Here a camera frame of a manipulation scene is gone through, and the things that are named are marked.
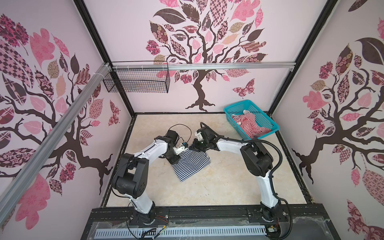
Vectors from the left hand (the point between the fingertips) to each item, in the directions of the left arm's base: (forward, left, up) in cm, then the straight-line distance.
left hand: (173, 161), depth 90 cm
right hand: (+10, -9, +2) cm, 14 cm away
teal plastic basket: (+31, -63, +5) cm, 71 cm away
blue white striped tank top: (0, -11, -2) cm, 11 cm away
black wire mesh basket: (+45, +23, +31) cm, 59 cm away
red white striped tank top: (+30, -52, +4) cm, 60 cm away
